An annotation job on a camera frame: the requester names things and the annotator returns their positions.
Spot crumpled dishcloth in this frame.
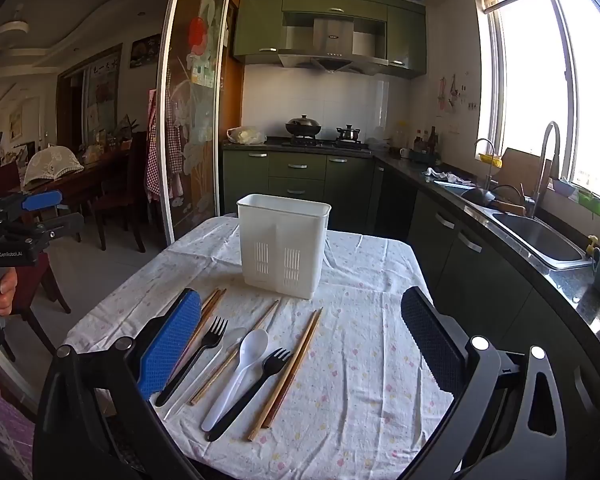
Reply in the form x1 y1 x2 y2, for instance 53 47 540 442
422 167 473 186

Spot black frying pan in sink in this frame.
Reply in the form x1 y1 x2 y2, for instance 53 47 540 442
462 185 528 216

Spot small steel faucet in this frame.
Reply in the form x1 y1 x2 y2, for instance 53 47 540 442
475 138 498 191

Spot black plastic fork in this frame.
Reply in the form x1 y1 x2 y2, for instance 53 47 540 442
205 347 292 442
155 316 229 407

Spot white plastic utensil holder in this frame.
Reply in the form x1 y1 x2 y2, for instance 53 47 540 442
236 193 331 301

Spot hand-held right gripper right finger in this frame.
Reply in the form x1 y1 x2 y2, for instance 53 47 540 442
401 286 568 480

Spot green base cabinets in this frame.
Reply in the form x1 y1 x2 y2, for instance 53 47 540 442
222 149 600 376

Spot steel range hood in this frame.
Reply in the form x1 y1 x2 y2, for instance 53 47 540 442
278 12 388 73

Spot white plastic spoon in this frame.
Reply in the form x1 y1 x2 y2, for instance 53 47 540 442
201 329 270 432

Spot dark granite countertop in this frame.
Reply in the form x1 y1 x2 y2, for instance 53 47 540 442
222 137 600 361

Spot row of sauce bottles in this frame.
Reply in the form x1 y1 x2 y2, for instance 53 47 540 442
412 126 441 156

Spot kitchen window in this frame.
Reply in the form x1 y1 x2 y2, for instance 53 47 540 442
475 0 600 216

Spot clear plastic spoon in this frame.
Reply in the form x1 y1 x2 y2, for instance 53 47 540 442
163 326 249 421

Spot dark wooden chair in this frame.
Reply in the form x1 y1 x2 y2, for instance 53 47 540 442
92 130 148 253

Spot wooden dining table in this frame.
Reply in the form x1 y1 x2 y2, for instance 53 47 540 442
10 147 136 226

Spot green windowsill containers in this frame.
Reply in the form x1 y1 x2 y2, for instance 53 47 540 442
577 187 600 221

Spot dark wall picture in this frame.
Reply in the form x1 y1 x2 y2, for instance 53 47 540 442
130 34 162 68

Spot plastic bag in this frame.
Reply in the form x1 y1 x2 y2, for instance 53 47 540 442
226 126 267 146

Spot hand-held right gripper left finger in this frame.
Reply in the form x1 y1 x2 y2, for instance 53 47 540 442
32 287 203 480

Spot white lace food cover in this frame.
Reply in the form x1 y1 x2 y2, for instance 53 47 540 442
22 144 85 188

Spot gas stove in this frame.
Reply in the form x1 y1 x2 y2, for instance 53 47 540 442
280 137 373 151

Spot wall poster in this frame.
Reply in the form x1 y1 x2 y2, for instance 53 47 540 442
82 47 123 136

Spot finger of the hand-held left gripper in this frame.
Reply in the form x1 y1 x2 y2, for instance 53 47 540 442
2 212 84 248
0 190 63 223

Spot green upper cabinets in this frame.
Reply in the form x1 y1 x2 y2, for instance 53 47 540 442
231 0 427 80

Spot ceiling lamp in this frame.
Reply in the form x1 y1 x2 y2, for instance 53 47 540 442
0 5 31 51

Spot person's floral clothing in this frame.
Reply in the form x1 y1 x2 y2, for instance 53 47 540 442
0 345 36 480

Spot black wok with lid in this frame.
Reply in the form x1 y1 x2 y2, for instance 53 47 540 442
285 115 323 140

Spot printed sliding glass door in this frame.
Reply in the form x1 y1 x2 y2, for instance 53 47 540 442
160 0 241 243

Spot steel kitchen sink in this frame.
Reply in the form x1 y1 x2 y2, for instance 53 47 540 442
442 182 595 270

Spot white floral tablecloth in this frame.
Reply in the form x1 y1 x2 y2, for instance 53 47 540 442
62 216 456 466

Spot wooden cutting board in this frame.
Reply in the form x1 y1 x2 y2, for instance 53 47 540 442
500 147 553 196

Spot red checked apron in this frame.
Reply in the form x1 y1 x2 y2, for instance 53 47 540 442
145 87 186 201

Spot wall stickers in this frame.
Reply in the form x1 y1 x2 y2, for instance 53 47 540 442
437 75 461 111

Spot wooden chopstick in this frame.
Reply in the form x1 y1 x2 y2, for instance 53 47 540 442
248 310 320 442
261 307 324 429
172 288 227 376
200 287 222 315
189 300 280 406

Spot tall steel faucet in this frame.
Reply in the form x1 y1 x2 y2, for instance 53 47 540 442
530 121 562 218

